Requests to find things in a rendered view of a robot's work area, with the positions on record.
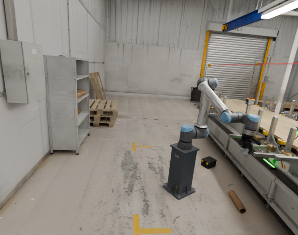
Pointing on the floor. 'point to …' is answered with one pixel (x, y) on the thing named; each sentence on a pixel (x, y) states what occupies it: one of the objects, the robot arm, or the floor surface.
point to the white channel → (292, 47)
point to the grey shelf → (66, 101)
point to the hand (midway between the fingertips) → (246, 155)
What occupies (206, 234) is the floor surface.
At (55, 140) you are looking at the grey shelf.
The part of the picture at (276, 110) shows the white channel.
